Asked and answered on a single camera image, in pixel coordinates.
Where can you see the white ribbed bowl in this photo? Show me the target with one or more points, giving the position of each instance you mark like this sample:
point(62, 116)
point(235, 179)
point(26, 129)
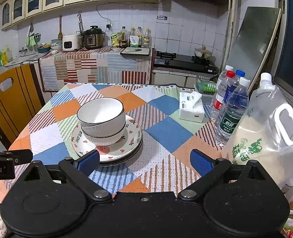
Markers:
point(105, 133)

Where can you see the white cutting board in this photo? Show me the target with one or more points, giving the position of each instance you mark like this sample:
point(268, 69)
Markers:
point(136, 51)

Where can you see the white rice cooker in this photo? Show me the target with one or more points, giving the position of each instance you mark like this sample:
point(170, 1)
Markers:
point(72, 42)

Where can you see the colourful patchwork tablecloth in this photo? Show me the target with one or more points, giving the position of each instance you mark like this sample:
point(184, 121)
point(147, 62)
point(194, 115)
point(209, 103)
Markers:
point(153, 155)

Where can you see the pot on stove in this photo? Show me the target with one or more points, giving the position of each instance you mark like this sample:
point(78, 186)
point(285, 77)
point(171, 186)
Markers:
point(203, 53)

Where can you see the pink bunny carrot plate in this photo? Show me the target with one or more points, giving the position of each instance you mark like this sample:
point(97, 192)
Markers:
point(125, 146)

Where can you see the large white Morning Honey plate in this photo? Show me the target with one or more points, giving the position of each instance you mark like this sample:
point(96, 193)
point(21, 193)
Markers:
point(120, 161)

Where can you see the blue bowl on counter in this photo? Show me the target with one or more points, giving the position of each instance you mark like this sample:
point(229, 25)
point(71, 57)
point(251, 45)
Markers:
point(44, 48)

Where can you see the striped counter cloth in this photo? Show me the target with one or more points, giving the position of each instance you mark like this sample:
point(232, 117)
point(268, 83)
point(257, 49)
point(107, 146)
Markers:
point(102, 65)

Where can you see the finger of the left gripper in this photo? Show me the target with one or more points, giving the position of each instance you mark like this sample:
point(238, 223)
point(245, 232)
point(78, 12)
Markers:
point(22, 156)

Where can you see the bag of rice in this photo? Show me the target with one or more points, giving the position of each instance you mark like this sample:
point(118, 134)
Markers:
point(265, 133)

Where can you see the black pressure cooker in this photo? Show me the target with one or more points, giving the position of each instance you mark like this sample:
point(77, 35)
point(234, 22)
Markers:
point(93, 37)

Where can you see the oil bottle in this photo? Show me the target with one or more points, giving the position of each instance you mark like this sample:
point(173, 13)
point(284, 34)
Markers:
point(123, 40)

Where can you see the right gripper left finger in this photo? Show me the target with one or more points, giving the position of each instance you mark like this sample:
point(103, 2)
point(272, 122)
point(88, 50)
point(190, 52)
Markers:
point(78, 171)

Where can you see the orange wooden chair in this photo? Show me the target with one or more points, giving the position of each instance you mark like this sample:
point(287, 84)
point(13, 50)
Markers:
point(20, 100)

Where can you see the white cap water bottle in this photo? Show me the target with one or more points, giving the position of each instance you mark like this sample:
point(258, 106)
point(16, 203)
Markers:
point(221, 82)

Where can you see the green label water bottle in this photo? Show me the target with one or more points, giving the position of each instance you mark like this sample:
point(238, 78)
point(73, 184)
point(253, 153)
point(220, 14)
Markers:
point(232, 112)

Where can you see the grey leaning board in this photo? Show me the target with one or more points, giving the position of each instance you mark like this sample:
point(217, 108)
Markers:
point(254, 41)

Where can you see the blue cap water bottle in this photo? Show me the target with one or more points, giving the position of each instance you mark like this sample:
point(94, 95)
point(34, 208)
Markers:
point(232, 85)

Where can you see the white bowl black rim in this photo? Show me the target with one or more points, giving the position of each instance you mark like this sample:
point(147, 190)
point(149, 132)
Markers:
point(99, 111)

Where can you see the yellow snack bag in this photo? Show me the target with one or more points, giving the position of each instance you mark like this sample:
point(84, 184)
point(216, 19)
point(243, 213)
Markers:
point(115, 39)

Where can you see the green plastic basket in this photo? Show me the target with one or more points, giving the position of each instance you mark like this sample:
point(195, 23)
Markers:
point(204, 85)

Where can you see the red cap water bottle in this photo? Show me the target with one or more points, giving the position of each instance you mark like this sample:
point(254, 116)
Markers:
point(217, 101)

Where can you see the black gas stove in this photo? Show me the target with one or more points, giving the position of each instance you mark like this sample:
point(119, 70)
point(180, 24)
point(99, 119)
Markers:
point(183, 62)

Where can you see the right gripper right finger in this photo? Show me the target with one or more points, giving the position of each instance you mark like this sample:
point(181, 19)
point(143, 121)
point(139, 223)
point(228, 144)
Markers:
point(211, 172)

